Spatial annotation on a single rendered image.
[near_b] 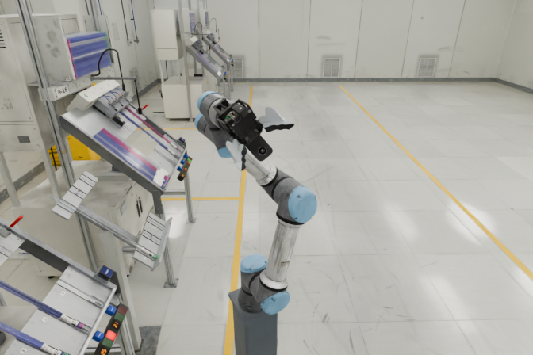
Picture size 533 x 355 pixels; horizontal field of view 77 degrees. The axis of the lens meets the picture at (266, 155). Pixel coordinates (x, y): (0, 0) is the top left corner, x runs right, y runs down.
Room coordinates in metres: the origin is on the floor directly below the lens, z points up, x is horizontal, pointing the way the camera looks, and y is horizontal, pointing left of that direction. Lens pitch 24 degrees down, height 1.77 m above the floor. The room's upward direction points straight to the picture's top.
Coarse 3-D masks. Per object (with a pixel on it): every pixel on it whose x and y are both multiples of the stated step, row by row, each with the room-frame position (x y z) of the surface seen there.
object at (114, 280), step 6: (114, 276) 1.06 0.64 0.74; (114, 282) 1.06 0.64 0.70; (120, 288) 1.06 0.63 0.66; (0, 336) 0.85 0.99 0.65; (0, 342) 0.84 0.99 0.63; (90, 348) 1.05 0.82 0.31; (96, 348) 1.05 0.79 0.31; (114, 348) 1.05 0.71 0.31; (120, 348) 1.05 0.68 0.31; (84, 354) 1.03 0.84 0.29; (90, 354) 1.03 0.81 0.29; (114, 354) 1.03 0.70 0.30; (120, 354) 1.03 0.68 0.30
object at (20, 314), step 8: (0, 312) 0.98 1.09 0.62; (8, 312) 0.98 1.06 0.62; (16, 312) 0.98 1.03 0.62; (24, 312) 0.98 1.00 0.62; (32, 312) 0.98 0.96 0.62; (0, 320) 0.94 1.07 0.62; (8, 320) 0.94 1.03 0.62; (16, 320) 0.94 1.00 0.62; (24, 320) 0.94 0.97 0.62; (16, 328) 0.91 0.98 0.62; (8, 336) 0.87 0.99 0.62; (8, 344) 0.84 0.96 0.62; (0, 352) 0.81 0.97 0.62
